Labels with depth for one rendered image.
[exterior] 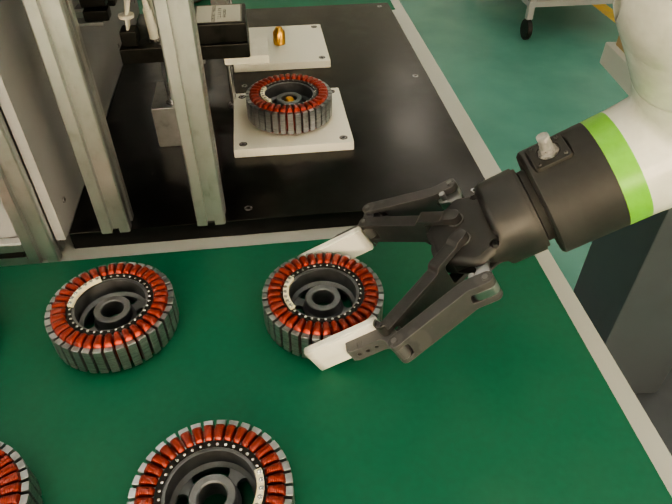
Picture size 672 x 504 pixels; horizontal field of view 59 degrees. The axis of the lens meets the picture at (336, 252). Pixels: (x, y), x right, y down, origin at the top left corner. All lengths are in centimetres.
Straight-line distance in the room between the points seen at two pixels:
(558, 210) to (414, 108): 42
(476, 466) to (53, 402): 35
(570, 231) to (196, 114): 34
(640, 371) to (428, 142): 88
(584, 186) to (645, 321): 89
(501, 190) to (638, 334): 92
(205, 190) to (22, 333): 22
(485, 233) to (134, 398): 32
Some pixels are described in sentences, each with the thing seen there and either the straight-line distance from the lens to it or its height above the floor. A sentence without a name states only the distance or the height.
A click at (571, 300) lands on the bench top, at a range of 63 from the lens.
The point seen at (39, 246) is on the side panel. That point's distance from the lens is 69.
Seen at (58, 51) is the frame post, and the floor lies 97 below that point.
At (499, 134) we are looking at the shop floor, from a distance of 239.
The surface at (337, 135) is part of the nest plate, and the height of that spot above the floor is 78.
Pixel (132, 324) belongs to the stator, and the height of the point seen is 79.
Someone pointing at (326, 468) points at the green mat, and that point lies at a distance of 48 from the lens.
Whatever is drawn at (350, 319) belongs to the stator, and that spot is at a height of 79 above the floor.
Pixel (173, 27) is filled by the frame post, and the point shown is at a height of 98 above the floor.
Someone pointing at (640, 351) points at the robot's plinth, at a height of 17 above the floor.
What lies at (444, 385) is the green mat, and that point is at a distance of 53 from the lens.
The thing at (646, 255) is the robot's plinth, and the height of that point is 45.
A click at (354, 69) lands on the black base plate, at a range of 97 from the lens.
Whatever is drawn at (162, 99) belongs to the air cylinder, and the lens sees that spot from 79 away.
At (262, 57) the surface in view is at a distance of 74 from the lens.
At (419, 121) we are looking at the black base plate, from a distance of 83.
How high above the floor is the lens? 117
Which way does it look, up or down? 42 degrees down
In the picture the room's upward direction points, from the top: straight up
